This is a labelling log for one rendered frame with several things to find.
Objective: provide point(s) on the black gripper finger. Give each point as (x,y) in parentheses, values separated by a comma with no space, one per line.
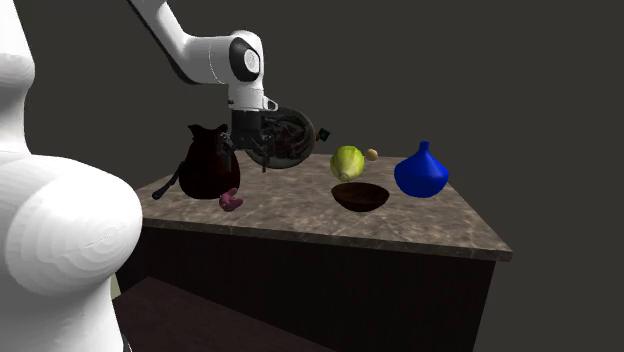
(264,155)
(226,144)

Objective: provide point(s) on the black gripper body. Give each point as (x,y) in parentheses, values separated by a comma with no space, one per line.
(246,128)

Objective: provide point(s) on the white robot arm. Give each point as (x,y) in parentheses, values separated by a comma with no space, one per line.
(58,229)

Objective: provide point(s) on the dark cat figure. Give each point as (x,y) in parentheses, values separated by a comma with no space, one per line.
(207,170)

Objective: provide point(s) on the dark round pan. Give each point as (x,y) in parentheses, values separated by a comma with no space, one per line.
(295,141)

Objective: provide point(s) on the small pink toy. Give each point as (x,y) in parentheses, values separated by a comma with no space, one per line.
(230,201)

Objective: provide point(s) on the small green cube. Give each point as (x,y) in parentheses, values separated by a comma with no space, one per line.
(324,134)

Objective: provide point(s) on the green cabbage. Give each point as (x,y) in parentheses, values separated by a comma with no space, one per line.
(347,163)

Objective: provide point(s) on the dark brown bowl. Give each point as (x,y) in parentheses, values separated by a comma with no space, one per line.
(360,197)

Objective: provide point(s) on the small tan ball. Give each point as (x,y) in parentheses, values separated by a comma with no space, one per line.
(372,154)

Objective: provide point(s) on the dark counter cabinet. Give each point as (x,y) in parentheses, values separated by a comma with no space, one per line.
(312,292)

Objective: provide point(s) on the blue vase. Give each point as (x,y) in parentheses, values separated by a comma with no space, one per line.
(420,175)

